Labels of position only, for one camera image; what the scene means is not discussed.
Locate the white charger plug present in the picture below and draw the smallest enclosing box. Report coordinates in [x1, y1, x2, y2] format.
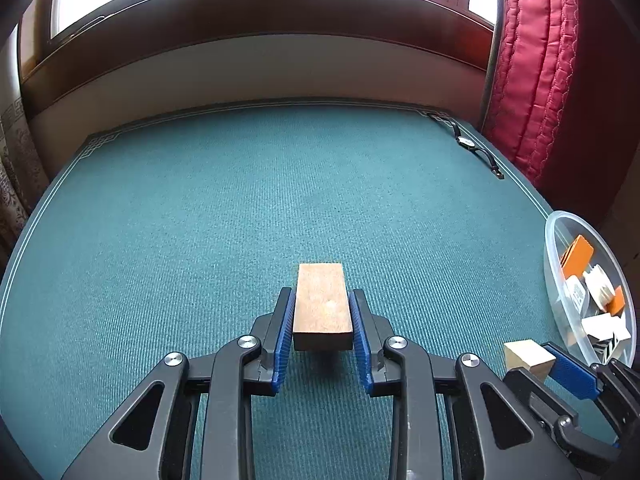
[565, 274, 591, 317]

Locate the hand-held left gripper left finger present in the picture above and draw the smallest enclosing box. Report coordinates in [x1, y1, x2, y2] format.
[62, 287, 298, 480]

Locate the natural wooden triangular block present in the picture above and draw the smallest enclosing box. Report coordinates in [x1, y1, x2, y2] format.
[503, 340, 557, 378]

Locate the pale wooden rectangular block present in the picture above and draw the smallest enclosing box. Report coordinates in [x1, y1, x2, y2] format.
[581, 312, 626, 341]

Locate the tan wooden rectangular block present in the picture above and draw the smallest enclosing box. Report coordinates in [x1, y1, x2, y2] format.
[292, 261, 355, 352]

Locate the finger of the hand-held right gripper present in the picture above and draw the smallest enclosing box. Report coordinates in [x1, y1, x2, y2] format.
[541, 341, 640, 443]
[504, 366, 622, 469]

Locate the beige patterned curtain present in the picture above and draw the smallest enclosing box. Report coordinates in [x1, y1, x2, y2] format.
[0, 100, 51, 256]

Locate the orange rectangular block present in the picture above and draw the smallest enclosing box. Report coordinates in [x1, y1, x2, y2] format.
[560, 234, 595, 278]

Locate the cream plastic threaded cap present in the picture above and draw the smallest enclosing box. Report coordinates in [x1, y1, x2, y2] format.
[584, 265, 615, 308]

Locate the brown wooden window frame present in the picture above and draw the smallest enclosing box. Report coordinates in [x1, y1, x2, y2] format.
[17, 0, 501, 111]

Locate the red quilted curtain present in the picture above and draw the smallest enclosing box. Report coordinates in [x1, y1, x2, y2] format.
[480, 0, 586, 191]

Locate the clear plastic bowl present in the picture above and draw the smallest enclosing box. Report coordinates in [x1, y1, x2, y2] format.
[544, 210, 637, 366]

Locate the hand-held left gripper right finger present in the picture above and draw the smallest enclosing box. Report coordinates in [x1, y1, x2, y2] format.
[348, 288, 583, 480]

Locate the orange striped triangular block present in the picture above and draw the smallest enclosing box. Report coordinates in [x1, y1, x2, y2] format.
[605, 285, 626, 317]

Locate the black wristwatch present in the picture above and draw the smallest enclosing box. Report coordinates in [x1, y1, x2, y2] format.
[425, 111, 505, 181]

